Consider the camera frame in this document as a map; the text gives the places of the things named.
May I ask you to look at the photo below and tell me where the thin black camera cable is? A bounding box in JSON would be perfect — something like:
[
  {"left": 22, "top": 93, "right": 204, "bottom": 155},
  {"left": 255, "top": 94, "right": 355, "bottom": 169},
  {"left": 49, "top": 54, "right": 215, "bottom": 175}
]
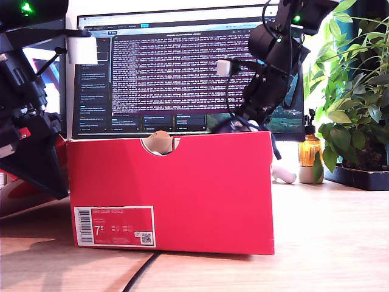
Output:
[
  {"left": 226, "top": 74, "right": 238, "bottom": 119},
  {"left": 35, "top": 47, "right": 68, "bottom": 76}
]

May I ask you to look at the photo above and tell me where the wide black computer monitor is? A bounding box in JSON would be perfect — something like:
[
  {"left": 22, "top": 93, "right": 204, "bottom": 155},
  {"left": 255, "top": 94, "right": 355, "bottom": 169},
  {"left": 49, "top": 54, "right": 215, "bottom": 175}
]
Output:
[{"left": 72, "top": 4, "right": 306, "bottom": 142}]

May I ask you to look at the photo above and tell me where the white handheld controller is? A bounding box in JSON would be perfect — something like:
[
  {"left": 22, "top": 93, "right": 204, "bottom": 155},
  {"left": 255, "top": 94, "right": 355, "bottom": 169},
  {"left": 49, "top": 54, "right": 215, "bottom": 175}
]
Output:
[{"left": 272, "top": 165, "right": 297, "bottom": 184}]

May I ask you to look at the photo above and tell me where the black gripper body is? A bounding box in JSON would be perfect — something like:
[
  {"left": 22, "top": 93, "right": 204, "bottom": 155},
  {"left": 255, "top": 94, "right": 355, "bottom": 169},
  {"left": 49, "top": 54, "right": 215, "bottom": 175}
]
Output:
[
  {"left": 243, "top": 65, "right": 289, "bottom": 115},
  {"left": 0, "top": 74, "right": 63, "bottom": 144}
]

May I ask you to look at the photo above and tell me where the dark teal curtain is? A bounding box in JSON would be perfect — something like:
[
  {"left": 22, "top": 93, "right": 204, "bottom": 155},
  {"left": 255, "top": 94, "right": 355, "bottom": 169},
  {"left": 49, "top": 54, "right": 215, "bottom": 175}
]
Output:
[{"left": 331, "top": 0, "right": 389, "bottom": 92}]

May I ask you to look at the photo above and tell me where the amber pump bottle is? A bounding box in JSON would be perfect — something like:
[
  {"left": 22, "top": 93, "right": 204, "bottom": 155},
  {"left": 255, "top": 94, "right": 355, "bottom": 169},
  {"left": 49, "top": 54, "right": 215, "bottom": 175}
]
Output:
[{"left": 298, "top": 108, "right": 323, "bottom": 167}]

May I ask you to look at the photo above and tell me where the white camera box with bracket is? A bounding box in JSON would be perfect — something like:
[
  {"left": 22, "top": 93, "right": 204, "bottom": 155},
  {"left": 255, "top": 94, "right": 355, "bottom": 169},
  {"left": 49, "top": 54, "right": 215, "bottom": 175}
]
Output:
[{"left": 216, "top": 57, "right": 262, "bottom": 76}]

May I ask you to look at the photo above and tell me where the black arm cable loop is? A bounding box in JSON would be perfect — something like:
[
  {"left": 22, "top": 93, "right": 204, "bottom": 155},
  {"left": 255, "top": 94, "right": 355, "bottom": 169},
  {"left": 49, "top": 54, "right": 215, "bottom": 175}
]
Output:
[{"left": 261, "top": 0, "right": 276, "bottom": 34}]

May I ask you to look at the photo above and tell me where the black plant tray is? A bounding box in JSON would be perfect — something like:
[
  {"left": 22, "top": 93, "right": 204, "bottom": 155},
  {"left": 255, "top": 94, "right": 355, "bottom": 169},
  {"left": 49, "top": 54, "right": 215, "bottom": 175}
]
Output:
[{"left": 323, "top": 165, "right": 389, "bottom": 192}]

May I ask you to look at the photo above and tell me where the red Nike shoebox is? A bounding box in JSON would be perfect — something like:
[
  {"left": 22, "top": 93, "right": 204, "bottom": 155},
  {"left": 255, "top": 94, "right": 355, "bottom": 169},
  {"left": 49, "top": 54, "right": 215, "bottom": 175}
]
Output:
[{"left": 0, "top": 130, "right": 275, "bottom": 256}]

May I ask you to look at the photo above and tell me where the white ceramic pot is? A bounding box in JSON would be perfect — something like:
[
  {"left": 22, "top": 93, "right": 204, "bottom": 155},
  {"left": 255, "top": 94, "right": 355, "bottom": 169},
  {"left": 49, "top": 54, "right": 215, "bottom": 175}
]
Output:
[{"left": 298, "top": 165, "right": 325, "bottom": 185}]

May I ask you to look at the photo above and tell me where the beige cardboard insert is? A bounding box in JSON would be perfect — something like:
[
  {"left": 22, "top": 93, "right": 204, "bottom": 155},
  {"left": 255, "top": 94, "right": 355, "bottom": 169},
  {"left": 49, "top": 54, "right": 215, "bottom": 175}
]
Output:
[{"left": 143, "top": 130, "right": 174, "bottom": 155}]

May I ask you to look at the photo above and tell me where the black table cable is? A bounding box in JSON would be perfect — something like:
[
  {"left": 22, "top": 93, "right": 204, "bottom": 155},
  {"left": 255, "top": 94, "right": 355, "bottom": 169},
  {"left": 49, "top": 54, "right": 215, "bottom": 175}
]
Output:
[{"left": 121, "top": 252, "right": 160, "bottom": 292}]

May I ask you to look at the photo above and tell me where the green leafy potted plant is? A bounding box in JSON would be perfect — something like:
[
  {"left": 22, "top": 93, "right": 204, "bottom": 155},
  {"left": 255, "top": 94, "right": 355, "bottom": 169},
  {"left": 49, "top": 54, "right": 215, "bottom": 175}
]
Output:
[{"left": 303, "top": 0, "right": 389, "bottom": 185}]

